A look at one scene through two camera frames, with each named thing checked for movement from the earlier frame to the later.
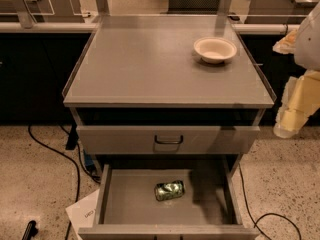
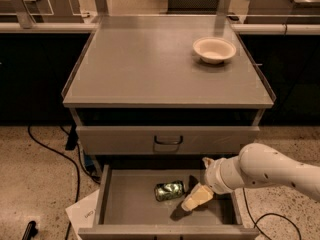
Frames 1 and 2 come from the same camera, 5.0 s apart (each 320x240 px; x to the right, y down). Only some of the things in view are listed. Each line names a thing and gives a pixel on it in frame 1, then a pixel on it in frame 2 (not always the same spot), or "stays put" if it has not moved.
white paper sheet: [82, 213] stays put
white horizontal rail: [88, 26] stays put
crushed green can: [169, 190] stays put
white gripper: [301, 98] -> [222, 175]
